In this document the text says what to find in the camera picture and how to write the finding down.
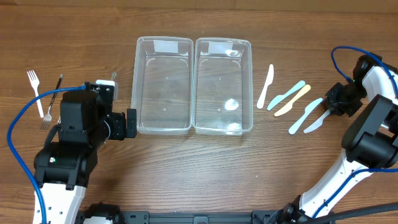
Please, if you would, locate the light blue plastic knife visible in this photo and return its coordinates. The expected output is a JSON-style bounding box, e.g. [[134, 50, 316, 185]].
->
[[288, 98, 323, 135]]

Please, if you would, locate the pale blue plastic knife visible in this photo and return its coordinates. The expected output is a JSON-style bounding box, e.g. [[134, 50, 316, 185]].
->
[[303, 110, 330, 133]]

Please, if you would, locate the teal plastic knife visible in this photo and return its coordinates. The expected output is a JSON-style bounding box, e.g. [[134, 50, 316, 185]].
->
[[267, 80, 306, 111]]

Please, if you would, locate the yellow plastic knife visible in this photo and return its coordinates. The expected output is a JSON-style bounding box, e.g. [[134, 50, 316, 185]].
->
[[274, 85, 311, 117]]

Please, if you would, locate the white plastic knife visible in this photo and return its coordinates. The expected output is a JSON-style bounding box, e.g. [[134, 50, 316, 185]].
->
[[256, 64, 274, 109]]

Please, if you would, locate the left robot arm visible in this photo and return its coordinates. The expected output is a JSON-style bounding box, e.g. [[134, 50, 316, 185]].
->
[[34, 80, 137, 223]]

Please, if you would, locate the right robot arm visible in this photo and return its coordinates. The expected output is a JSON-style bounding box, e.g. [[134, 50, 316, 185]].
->
[[267, 52, 397, 223]]

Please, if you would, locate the left clear plastic container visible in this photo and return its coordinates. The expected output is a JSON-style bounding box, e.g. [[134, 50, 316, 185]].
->
[[131, 36, 194, 135]]

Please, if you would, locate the clear plastic container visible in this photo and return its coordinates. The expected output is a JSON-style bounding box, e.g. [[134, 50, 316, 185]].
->
[[192, 37, 254, 136], [131, 36, 194, 135]]

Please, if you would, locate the right clear plastic container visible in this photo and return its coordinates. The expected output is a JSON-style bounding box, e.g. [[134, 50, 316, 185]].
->
[[192, 37, 254, 136]]

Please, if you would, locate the white plastic fork far left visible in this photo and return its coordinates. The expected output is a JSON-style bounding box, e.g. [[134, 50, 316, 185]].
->
[[27, 70, 44, 118]]

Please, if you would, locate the left blue cable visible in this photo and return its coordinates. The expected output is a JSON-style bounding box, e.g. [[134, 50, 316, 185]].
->
[[6, 85, 86, 224]]

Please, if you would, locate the black-handled metal fork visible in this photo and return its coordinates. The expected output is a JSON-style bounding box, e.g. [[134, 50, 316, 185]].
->
[[40, 74, 63, 131]]

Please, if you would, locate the black cable bottom right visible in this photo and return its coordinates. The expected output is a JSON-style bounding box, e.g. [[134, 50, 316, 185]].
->
[[300, 202, 398, 224]]

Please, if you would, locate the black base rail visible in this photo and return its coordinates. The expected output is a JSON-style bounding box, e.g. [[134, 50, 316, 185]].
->
[[74, 202, 299, 224]]

